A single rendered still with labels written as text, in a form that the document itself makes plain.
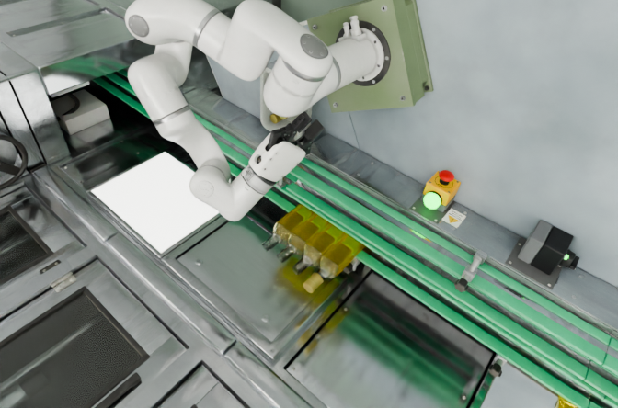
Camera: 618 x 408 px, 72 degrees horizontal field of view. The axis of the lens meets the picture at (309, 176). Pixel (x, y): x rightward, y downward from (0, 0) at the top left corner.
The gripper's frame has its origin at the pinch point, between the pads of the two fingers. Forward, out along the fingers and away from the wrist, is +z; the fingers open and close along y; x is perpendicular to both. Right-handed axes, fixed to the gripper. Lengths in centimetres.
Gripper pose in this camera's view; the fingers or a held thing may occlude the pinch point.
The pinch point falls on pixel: (308, 125)
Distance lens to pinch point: 93.7
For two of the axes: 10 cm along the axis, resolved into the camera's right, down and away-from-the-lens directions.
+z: 6.9, -6.9, -2.3
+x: 5.1, 6.9, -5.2
